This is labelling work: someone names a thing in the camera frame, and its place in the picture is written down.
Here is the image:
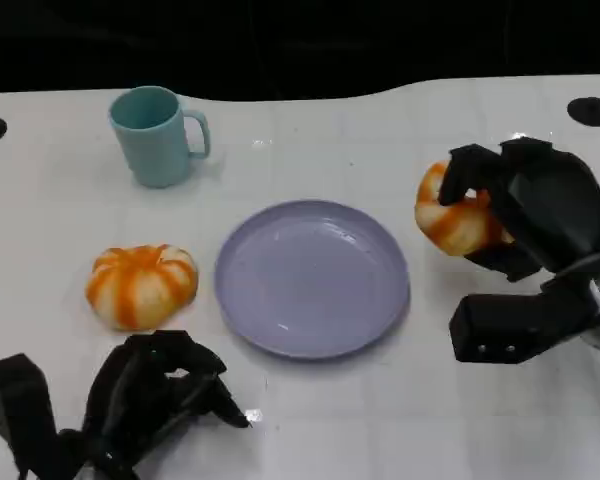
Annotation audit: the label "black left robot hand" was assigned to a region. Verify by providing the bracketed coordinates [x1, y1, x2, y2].
[54, 329, 254, 480]

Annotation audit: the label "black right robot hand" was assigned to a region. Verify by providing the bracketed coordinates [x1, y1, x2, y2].
[437, 136, 600, 284]

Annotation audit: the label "orange and white bread roll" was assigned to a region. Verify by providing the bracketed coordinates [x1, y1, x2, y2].
[414, 160, 516, 258]
[84, 243, 199, 332]

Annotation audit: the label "lilac plate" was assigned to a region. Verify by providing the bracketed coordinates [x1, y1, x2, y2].
[214, 199, 411, 360]

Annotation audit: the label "pale green mug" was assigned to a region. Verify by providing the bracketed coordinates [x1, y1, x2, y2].
[108, 85, 212, 189]

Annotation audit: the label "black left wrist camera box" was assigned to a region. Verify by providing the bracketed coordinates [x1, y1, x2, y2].
[0, 352, 59, 474]

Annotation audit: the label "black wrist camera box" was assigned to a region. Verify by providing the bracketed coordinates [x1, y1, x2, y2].
[0, 352, 59, 474]
[448, 279, 600, 367]

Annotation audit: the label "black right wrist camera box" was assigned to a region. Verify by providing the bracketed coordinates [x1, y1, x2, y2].
[448, 279, 600, 367]

